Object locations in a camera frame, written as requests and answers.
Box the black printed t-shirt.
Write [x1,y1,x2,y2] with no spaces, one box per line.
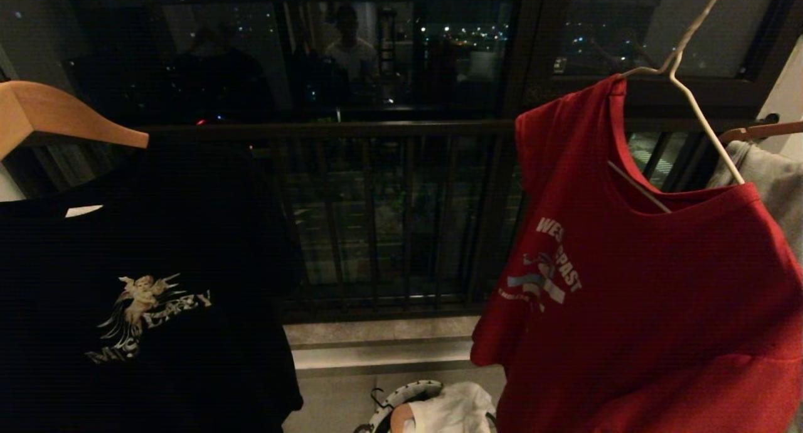
[0,139,304,433]

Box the black metal railing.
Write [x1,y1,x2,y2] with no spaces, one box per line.
[141,119,716,324]

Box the small wooden hanger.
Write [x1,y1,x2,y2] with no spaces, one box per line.
[390,403,416,433]

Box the white laundry basket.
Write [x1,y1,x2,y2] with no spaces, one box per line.
[354,380,497,433]

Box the white garment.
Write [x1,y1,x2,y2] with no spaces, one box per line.
[404,382,497,433]

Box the wooden clothes hanger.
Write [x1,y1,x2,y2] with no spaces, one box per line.
[0,80,150,161]

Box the red printed t-shirt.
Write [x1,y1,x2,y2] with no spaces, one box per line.
[471,74,803,433]

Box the grey garment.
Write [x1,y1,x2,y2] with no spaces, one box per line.
[708,140,803,264]

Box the white wire hanger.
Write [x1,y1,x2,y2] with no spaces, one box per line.
[607,0,746,214]

